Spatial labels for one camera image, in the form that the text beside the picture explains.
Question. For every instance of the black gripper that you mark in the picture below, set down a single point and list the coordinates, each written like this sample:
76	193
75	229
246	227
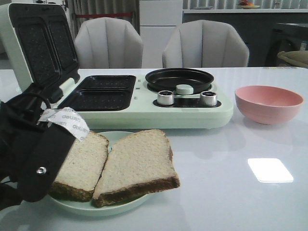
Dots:
34	169

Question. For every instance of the bread slice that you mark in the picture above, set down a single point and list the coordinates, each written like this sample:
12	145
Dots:
138	164
81	170

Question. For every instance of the green breakfast maker lid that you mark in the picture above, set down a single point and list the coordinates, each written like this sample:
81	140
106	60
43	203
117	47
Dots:
40	48

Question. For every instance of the pink bowl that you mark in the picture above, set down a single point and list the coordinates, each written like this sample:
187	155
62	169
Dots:
267	104

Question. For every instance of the green breakfast maker base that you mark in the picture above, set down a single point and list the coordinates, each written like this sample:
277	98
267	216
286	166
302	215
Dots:
126	102

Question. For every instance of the green round plate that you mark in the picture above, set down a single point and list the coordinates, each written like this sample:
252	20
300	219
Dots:
90	209

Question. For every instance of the left grey chair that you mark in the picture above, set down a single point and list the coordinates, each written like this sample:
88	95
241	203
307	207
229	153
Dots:
108	43

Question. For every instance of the grey chair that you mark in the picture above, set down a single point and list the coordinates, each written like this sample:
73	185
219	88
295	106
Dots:
108	43
204	43

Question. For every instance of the left silver control knob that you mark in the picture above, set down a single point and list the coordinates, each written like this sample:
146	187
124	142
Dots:
165	97

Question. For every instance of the silver control knob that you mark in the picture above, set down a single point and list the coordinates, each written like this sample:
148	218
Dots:
165	97
208	98

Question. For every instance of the black round frying pan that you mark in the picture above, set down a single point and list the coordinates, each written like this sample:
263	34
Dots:
169	78

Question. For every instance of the red barrier belt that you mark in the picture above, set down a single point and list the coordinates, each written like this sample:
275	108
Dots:
112	15

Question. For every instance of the grey curtain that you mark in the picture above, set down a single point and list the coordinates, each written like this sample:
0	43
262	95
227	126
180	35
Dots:
102	7

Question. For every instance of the right silver control knob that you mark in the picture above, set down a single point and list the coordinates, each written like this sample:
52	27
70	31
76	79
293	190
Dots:
208	98

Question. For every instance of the white refrigerator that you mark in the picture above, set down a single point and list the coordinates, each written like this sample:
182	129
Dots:
157	19

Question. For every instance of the right grey chair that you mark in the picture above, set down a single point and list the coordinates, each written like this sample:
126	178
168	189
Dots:
204	43

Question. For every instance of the dark kitchen counter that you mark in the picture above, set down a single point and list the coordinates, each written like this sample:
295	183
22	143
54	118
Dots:
253	25

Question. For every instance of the fruit plate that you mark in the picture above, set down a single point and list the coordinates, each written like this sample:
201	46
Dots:
245	4

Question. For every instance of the black washing machine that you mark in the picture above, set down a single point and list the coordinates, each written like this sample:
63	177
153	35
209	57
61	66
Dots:
286	37

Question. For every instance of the beige sofa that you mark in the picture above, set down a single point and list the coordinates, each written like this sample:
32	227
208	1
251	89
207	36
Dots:
295	58

